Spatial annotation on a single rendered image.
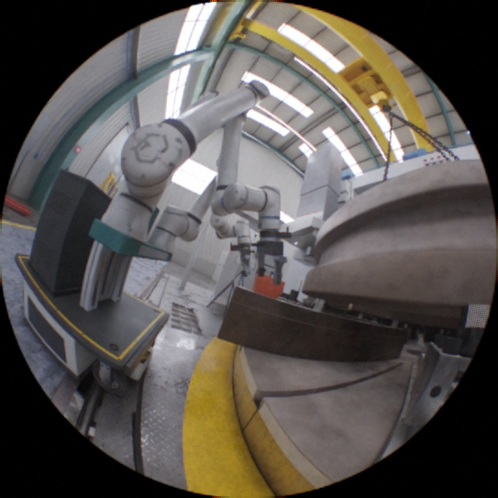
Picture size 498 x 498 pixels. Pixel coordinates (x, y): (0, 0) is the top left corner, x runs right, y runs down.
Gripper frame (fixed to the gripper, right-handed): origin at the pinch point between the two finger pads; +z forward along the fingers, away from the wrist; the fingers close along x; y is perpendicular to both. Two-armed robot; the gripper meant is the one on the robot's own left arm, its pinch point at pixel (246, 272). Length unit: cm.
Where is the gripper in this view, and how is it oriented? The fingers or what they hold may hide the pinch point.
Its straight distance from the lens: 95.3
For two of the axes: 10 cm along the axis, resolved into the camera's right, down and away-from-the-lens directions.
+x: -1.4, 2.8, 9.5
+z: 0.8, 9.6, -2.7
